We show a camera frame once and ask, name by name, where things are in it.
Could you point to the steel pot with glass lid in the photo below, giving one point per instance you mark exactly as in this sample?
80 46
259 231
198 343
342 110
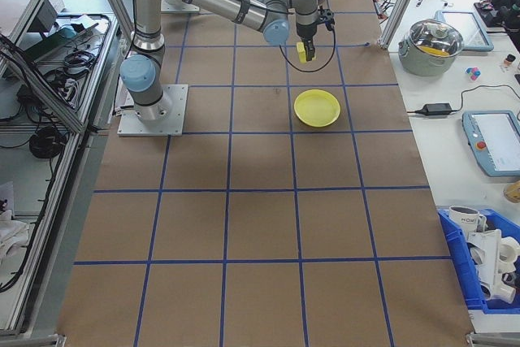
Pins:
430 50

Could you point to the yellow plastic plate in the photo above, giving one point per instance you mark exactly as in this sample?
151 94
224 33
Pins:
317 108

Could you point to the small bottle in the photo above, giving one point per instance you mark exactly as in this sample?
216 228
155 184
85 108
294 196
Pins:
509 63

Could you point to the aluminium table edge bar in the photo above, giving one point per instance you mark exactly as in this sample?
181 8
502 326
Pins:
28 340
493 340

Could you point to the black mat with electronics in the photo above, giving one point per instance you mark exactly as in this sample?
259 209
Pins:
487 14

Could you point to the white crumpled cloth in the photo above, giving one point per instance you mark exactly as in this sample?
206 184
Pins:
12 233

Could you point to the yellow foam block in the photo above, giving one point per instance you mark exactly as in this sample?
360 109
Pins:
301 54

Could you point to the white square base plate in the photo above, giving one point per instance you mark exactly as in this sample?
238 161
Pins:
174 115
174 6

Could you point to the black power adapter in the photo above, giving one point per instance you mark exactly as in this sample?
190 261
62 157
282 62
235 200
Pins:
437 109

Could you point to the blue plastic bin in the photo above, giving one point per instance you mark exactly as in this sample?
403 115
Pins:
459 274

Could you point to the white mug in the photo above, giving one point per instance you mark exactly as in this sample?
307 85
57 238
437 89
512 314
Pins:
465 219

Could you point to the small colourful toy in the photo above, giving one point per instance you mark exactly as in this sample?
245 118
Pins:
472 74

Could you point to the blue robot teach pendant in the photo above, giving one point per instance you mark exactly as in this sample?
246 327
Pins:
495 144
475 32

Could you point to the white plastic pipe fitting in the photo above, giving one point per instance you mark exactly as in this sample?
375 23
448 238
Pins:
510 253
485 253

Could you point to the V-shaped metal bar frame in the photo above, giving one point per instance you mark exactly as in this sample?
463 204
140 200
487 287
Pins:
44 93

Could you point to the tape roll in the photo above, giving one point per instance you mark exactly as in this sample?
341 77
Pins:
512 192

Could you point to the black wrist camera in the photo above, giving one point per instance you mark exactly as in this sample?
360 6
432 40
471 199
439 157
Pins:
326 18

